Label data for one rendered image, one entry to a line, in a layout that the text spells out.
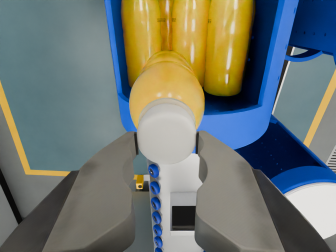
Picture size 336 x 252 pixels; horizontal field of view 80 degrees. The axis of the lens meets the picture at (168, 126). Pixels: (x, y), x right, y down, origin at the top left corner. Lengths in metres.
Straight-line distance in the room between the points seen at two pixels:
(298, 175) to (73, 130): 1.61
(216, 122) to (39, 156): 2.00
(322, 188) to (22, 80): 1.85
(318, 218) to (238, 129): 0.60
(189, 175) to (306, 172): 0.36
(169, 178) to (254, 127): 0.47
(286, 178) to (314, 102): 1.24
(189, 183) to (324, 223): 0.45
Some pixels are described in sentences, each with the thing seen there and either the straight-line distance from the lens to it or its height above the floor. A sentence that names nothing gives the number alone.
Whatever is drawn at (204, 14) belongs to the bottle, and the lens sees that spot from 0.38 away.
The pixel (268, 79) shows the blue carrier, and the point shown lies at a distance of 0.30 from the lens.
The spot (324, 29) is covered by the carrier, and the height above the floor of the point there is 0.92.
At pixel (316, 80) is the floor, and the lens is 1.86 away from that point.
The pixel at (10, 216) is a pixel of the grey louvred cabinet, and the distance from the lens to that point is 2.69.
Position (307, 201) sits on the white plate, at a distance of 0.77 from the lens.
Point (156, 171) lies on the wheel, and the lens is 0.65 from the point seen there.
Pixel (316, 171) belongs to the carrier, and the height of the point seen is 0.99.
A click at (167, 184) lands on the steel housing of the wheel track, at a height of 0.93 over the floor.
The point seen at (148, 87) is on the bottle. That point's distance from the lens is 0.15.
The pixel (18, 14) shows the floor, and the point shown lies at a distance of 1.76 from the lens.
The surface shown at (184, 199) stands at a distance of 0.76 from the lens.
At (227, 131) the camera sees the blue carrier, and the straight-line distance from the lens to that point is 0.29.
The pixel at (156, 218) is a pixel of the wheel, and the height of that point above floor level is 0.98.
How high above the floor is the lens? 1.47
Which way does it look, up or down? 62 degrees down
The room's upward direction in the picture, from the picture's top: 179 degrees counter-clockwise
